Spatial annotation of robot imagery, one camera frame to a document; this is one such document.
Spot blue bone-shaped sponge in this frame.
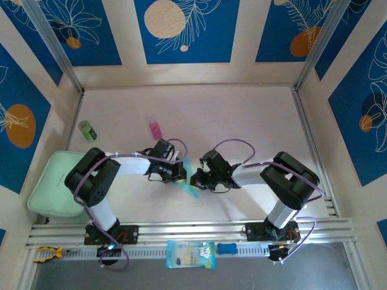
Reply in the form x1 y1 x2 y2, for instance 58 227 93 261
216 242 237 256

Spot aluminium corner post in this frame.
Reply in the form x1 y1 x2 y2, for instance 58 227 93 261
294 0 353 91
22 0 85 94

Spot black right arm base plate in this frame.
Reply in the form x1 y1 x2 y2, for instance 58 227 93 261
241 222 300 242

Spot aluminium front rail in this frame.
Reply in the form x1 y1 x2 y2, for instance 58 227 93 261
25 217 356 249

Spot black controller board with LED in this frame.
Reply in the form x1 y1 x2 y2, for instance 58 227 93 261
96 243 122 266

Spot pink plastic case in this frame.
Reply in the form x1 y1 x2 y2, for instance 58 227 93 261
147 116 163 140

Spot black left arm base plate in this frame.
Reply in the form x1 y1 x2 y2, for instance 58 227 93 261
83 224 140 245

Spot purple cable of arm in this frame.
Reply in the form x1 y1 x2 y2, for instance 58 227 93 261
74 138 188 272
211 138 326 264

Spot green bottle with black label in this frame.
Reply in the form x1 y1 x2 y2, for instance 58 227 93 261
78 120 99 143

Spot mint green container lid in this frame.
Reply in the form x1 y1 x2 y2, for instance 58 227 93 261
27 150 91 224

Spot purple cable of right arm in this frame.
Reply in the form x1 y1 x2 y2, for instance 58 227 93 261
211 138 326 264

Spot yellow-handled pliers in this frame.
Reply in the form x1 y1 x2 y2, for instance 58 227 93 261
33 246 82 263

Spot wet wipes packet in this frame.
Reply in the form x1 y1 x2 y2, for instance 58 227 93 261
165 240 217 270

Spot light blue paper sheet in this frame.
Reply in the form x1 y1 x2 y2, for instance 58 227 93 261
175 157 201 200

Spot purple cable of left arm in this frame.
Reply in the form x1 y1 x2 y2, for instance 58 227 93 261
74 138 188 272

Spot black controller board with wires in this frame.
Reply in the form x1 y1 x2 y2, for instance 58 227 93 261
267 241 300 265

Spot aluminium side rail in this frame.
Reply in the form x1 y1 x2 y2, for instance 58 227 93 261
65 90 85 152
291 89 339 218

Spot slotted grey cable duct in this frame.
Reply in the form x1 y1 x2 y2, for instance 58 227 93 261
32 241 272 263

